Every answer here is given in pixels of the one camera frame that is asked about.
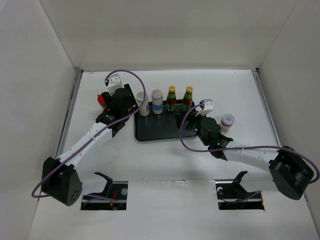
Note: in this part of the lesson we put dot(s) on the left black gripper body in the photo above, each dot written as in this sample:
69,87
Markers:
108,98

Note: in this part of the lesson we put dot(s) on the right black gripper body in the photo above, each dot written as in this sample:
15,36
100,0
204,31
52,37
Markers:
197,124

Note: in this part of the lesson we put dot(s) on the silver lid white jar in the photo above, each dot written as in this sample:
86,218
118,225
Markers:
143,103

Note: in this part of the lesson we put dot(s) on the yellow cap sauce bottle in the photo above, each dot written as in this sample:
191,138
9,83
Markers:
187,99
171,99

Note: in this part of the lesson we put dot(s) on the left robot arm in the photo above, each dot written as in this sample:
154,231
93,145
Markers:
60,179

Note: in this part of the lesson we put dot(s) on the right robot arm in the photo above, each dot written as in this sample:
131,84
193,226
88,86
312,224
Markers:
283,169

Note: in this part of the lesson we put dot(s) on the right white jar red label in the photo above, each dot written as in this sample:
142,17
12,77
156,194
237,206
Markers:
226,122

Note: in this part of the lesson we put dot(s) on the black plastic tray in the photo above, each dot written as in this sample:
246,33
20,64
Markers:
156,127

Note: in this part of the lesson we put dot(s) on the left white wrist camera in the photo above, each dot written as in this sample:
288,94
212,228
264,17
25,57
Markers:
113,83

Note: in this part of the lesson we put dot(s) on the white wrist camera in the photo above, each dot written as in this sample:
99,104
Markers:
113,83
206,106

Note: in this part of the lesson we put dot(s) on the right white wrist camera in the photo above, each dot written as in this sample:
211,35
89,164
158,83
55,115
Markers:
206,106

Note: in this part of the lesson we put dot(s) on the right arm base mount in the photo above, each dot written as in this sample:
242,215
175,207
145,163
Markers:
232,196

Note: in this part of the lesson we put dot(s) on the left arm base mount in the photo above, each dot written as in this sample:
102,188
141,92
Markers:
105,194

